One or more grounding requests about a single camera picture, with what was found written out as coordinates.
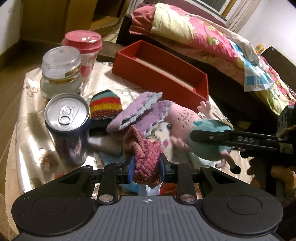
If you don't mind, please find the white sponge block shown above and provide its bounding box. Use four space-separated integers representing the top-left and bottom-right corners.
88 136 122 156

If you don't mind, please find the beige curtain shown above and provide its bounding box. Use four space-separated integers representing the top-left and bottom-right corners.
226 0 260 33

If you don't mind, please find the pink lidded paper cup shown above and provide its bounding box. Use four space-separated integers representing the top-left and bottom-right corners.
62 30 102 95

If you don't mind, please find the pink floral quilt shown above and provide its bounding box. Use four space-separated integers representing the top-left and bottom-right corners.
129 3 295 115

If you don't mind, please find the yellow toy on bed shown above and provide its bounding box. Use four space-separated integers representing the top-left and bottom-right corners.
255 44 264 55

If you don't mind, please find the barred window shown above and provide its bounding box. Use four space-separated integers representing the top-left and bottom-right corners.
197 0 237 18

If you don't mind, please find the floral satin tablecloth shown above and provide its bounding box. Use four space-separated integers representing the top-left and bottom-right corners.
4 61 253 235

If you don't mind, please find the right hand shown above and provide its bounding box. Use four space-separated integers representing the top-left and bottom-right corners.
246 165 296 207

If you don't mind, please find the dark pink knitted sock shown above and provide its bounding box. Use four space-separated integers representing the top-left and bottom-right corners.
123 125 163 189

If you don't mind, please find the clear glass jar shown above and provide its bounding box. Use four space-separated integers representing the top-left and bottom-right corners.
40 46 83 101

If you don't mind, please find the white bear plush toy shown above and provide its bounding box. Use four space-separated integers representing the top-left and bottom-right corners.
147 121 174 162

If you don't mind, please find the blue aluminium drink can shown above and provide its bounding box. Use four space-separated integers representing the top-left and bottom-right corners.
44 93 91 167

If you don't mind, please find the wooden desk cabinet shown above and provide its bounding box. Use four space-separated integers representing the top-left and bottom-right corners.
20 0 130 44

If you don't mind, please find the red rectangular box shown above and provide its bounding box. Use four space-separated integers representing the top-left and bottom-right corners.
112 40 209 111

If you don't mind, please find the purple washcloth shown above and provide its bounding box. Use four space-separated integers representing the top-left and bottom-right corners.
106 91 173 137

